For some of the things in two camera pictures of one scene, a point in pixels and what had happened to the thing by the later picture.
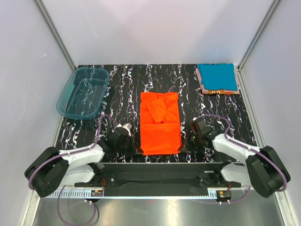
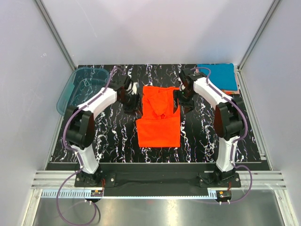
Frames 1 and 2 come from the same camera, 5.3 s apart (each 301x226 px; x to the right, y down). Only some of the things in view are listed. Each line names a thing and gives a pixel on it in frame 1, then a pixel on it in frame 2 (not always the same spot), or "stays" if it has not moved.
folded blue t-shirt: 218,76 stays
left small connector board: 96,193 stays
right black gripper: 182,149 -> 188,106
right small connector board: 223,194 stays
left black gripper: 132,150 -> 136,108
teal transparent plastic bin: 83,93 stays
